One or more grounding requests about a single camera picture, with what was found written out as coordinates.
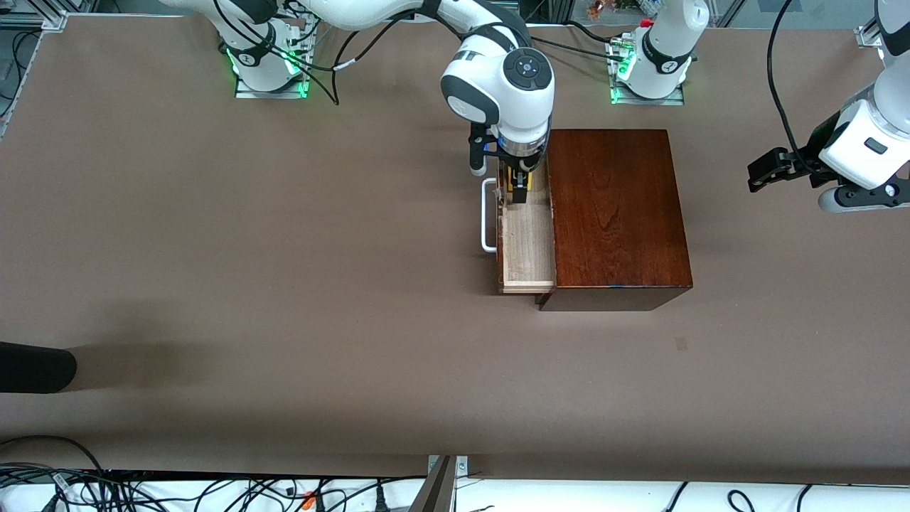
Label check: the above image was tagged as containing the metal frame strut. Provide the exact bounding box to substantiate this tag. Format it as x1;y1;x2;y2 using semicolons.
409;455;470;512

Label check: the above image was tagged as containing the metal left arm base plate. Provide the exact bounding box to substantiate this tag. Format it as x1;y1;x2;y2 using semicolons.
609;77;685;107

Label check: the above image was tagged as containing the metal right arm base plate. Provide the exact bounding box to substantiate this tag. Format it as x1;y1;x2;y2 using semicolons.
235;70;311;100

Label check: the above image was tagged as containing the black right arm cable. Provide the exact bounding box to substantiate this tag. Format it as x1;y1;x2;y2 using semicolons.
213;0;456;106

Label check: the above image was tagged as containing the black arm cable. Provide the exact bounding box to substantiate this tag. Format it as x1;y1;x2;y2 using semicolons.
213;0;456;106
766;0;818;171

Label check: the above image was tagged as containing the black cable tangle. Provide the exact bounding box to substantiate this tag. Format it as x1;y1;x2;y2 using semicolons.
0;462;427;512

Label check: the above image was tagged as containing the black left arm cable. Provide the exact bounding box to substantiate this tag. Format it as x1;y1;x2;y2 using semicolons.
766;0;818;171

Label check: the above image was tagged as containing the wooden drawer with white handle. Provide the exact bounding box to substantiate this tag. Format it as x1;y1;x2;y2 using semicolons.
481;167;557;294

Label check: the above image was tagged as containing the black ribbed cylinder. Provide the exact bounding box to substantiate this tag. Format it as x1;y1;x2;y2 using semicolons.
0;341;77;394

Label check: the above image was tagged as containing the aluminium frame corner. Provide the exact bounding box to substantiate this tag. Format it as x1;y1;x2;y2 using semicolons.
0;0;69;33

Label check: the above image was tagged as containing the black base power cable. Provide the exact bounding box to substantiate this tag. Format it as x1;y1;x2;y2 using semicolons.
526;20;628;62

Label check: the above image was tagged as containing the dark wooden cabinet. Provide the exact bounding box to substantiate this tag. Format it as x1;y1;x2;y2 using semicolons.
537;129;694;312

